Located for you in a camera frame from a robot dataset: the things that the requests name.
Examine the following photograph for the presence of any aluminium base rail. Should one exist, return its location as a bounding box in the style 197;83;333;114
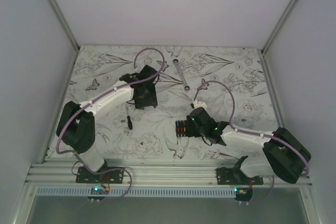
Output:
25;158;313;188

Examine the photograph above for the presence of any black fuse box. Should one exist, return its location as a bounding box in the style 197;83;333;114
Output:
175;120;190;137

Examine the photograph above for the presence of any white slotted cable duct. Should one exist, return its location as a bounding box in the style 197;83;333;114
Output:
36;186;238;198

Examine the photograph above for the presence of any aluminium frame post left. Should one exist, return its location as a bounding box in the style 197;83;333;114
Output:
47;0;80;52

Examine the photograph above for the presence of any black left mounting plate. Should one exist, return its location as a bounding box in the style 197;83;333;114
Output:
75;167;124;184

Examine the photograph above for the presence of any silver ratchet wrench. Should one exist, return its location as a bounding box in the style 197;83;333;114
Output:
173;59;190;91

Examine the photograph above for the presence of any aluminium frame post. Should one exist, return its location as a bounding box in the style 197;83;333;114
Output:
47;0;80;52
261;0;299;55

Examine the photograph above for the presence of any black handled screwdriver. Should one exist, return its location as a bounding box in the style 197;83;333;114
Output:
126;107;133;130

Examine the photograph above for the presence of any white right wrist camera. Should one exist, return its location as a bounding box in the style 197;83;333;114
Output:
191;100;207;109

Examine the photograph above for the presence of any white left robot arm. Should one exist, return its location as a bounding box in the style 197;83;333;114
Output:
56;65;159;183

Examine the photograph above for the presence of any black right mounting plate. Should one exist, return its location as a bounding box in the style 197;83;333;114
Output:
215;167;264;186

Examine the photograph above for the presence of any clear plastic fuse cover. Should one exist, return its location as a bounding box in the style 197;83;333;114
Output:
143;106;155;112

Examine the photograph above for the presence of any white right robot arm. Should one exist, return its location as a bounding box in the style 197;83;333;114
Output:
184;107;311;185

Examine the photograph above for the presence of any aluminium frame post right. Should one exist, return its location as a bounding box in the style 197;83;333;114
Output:
261;0;299;55

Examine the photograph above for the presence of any black mounting plate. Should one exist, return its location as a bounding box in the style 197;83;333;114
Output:
215;167;264;186
75;167;124;184

